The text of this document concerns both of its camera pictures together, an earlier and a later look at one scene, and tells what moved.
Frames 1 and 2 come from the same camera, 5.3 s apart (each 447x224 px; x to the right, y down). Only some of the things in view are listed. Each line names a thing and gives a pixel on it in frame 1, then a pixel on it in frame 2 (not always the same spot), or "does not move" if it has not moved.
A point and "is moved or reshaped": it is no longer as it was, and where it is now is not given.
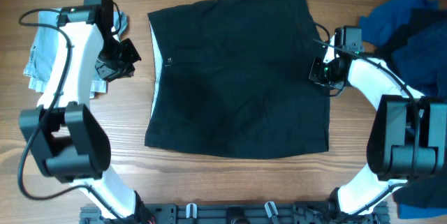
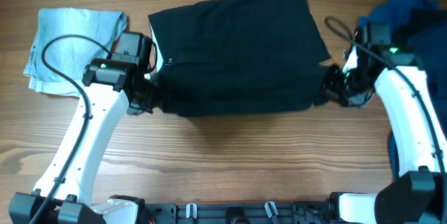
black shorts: (231, 77) is moved or reshaped
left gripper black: (127, 70) to (137, 109)
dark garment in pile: (418, 56) does not move
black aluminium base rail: (277, 213) does not move
